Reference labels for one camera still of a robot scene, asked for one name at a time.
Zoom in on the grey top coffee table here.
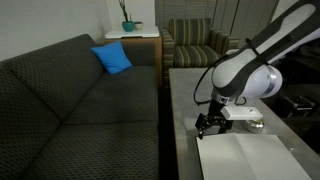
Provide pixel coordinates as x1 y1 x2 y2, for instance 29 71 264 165
169 68 320 180

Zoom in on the blue throw pillow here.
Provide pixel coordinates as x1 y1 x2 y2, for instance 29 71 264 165
91 41 132 74

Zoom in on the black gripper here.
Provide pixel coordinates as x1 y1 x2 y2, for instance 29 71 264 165
195 101 233 140

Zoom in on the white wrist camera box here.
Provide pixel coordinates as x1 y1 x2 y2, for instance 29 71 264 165
221 106 263 120

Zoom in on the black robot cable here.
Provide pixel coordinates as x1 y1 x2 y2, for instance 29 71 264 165
193 54 248 107

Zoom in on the striped upholstered armchair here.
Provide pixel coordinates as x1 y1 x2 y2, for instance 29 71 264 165
160 18 239 87

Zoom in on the dark grey fabric sofa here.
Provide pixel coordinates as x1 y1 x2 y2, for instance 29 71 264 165
0 34 159 180

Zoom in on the small white plant pot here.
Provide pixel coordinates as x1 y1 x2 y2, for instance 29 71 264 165
134 21 144 30

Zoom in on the black box on floor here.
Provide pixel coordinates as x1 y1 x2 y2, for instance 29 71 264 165
272 96 319 118

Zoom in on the teal pot with plant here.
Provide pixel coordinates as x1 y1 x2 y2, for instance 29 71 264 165
118 0 134 32

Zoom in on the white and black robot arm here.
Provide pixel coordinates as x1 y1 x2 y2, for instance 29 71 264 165
195 0 320 137

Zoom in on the wooden side table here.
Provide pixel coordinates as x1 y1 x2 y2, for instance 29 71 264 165
120 37 162 87

